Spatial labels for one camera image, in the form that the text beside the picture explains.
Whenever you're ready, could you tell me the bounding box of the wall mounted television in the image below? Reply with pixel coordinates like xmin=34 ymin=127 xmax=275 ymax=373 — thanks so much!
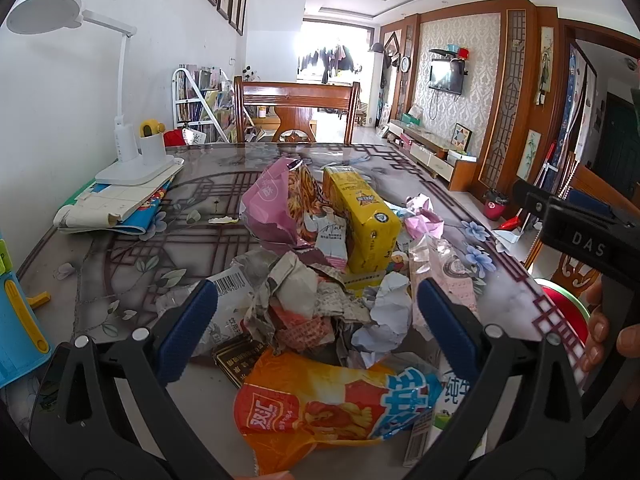
xmin=428 ymin=58 xmax=466 ymax=96

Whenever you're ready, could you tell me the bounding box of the wooden chair beside table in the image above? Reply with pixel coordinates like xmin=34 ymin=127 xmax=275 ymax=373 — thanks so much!
xmin=512 ymin=165 xmax=639 ymax=290

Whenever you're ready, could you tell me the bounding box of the yellow juice carton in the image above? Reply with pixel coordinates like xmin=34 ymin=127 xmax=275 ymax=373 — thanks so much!
xmin=322 ymin=166 xmax=401 ymax=274

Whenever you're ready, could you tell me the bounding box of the newspaper ball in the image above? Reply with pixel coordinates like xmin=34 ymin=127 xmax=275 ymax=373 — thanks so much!
xmin=235 ymin=249 xmax=372 ymax=353

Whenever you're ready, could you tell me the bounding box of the brown cigarette pack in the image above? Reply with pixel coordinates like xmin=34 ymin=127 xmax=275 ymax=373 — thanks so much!
xmin=213 ymin=334 xmax=266 ymax=388

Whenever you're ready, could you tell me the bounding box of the white paper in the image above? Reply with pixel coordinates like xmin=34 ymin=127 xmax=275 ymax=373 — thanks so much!
xmin=352 ymin=272 xmax=412 ymax=353

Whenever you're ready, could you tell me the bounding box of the white desk lamp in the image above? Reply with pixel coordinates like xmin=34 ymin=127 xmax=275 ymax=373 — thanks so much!
xmin=5 ymin=0 xmax=186 ymax=188

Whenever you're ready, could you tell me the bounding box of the blue plastic phone stand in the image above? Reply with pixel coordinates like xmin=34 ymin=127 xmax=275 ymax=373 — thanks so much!
xmin=0 ymin=240 xmax=52 ymax=388

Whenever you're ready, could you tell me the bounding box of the stack of books and papers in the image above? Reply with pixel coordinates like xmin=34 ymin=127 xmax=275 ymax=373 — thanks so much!
xmin=53 ymin=157 xmax=184 ymax=235

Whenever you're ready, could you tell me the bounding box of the red bin with green rim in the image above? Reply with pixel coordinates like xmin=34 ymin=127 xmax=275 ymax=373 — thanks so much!
xmin=535 ymin=278 xmax=590 ymax=344

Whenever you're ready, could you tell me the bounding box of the pink plastic bag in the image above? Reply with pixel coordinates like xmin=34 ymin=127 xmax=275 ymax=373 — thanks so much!
xmin=404 ymin=194 xmax=445 ymax=240

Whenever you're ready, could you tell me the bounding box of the person's right hand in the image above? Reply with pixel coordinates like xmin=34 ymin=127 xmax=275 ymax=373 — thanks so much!
xmin=580 ymin=282 xmax=640 ymax=373

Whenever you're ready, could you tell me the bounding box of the white milk carton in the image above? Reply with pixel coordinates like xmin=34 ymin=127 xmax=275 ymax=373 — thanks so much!
xmin=402 ymin=356 xmax=471 ymax=468

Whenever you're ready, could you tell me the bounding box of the crushed clear plastic bottle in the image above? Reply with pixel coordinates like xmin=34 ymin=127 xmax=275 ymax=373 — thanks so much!
xmin=156 ymin=266 xmax=253 ymax=360

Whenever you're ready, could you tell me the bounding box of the orange snack bag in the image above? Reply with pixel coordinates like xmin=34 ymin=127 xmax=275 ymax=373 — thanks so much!
xmin=233 ymin=350 xmax=442 ymax=474

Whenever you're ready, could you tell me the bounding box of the magenta foil snack bag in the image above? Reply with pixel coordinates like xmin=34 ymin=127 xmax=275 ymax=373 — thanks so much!
xmin=240 ymin=157 xmax=326 ymax=252

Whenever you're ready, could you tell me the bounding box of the low wooden tv cabinet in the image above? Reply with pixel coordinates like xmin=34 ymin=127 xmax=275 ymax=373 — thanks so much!
xmin=386 ymin=119 xmax=476 ymax=192

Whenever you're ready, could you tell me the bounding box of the wooden chair across table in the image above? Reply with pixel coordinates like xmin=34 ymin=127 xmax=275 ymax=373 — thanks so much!
xmin=233 ymin=76 xmax=360 ymax=145

